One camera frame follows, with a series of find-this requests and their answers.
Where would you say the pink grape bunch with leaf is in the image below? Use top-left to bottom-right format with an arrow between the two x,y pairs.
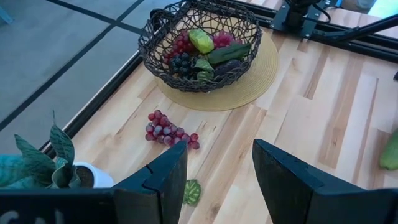
212,30 -> 244,49

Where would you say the black wire basket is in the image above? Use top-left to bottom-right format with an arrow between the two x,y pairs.
137,0 -> 263,93

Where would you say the purple eggplant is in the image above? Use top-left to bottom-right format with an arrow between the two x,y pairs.
213,58 -> 243,78

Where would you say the loose green leaf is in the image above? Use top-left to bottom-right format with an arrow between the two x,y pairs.
182,179 -> 202,206

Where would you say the red and mauve grape bunch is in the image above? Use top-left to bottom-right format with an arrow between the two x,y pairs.
144,109 -> 200,150

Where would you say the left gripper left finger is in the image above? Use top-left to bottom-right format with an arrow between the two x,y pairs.
113,141 -> 188,224

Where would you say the long green cucumber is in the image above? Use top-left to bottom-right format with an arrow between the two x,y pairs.
379,129 -> 398,171

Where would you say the green plant in white pot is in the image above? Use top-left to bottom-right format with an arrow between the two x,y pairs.
0,110 -> 115,190

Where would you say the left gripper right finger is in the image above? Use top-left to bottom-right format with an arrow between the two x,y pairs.
252,139 -> 326,224

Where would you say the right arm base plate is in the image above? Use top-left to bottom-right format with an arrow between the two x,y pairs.
269,0 -> 331,40

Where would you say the black grape bunch with leaf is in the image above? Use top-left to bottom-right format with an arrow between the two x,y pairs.
169,52 -> 215,83

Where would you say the round woven straw placemat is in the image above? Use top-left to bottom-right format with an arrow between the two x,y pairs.
154,17 -> 280,112

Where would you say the crimson grape bunch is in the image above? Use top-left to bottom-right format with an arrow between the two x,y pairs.
163,29 -> 197,65

